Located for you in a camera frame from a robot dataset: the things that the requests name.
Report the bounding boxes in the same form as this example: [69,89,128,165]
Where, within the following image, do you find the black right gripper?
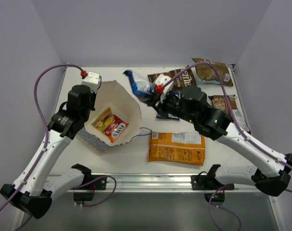
[147,89,198,126]

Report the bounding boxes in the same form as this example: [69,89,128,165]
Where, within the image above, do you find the dark blue snack bag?
[156,114,180,121]

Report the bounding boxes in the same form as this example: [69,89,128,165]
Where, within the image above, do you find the brown kettle chips bag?
[147,69,197,91]

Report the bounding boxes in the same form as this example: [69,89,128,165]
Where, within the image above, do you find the dark brown chips bag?
[207,94,252,135]

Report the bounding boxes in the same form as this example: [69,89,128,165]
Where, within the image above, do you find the light blue snack bag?
[192,58,233,87]

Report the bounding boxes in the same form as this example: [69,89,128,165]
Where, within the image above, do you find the blue checkered paper bag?
[77,80,151,154]

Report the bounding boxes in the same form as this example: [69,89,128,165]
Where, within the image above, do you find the orange brown snack bag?
[148,132,205,166]

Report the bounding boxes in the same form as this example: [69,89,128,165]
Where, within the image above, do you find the blue white milk snack pack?
[123,70,154,103]

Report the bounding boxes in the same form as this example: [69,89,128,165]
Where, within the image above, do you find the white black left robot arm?
[0,85,98,219]

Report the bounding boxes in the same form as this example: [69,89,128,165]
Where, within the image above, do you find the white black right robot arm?
[146,86,292,197]

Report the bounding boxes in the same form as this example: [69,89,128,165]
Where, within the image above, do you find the colourful red candy bag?
[91,108,129,143]

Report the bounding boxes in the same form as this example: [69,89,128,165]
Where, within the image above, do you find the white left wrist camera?
[81,70,102,93]

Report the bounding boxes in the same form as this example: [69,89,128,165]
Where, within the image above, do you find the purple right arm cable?
[163,62,292,231]

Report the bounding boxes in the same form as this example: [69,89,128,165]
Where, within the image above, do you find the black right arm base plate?
[191,175,235,202]

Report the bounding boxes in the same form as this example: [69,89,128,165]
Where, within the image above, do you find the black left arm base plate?
[73,174,107,204]

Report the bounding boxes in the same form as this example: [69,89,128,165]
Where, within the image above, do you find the aluminium mounting rail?
[61,172,276,193]

